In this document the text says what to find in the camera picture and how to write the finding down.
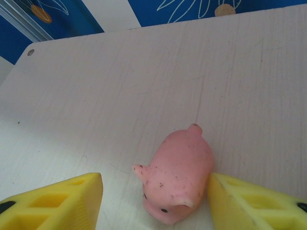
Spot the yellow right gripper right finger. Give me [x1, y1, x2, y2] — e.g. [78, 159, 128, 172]
[207, 172, 307, 230]

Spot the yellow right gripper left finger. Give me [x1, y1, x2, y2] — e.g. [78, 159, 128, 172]
[0, 172, 105, 230]

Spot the pink pig toy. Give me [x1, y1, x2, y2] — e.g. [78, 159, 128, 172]
[131, 123, 215, 226]

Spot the white two-tier shelf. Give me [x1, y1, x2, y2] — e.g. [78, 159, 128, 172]
[0, 3, 307, 230]

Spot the aluminium frame post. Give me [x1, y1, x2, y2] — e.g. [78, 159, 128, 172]
[0, 1, 54, 42]

